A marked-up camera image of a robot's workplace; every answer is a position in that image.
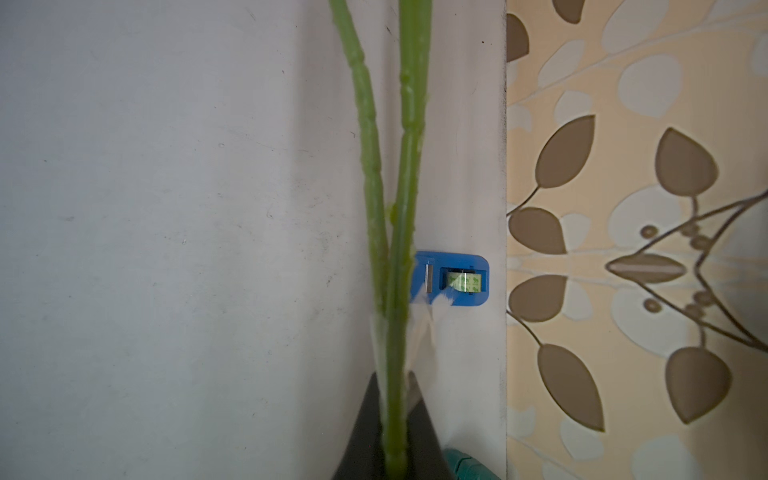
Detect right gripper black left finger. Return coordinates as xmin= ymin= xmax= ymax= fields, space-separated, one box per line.
xmin=332 ymin=373 xmax=384 ymax=480

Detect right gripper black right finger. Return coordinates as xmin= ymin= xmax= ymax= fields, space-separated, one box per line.
xmin=406 ymin=372 xmax=455 ymax=480

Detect blue tape dispenser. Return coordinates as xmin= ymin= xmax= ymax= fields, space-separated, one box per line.
xmin=410 ymin=251 xmax=490 ymax=307

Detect pink flower bouquet green stems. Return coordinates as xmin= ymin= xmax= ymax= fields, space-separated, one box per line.
xmin=329 ymin=1 xmax=433 ymax=479

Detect green plastic tool case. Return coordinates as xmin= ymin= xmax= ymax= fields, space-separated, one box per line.
xmin=443 ymin=448 xmax=500 ymax=480

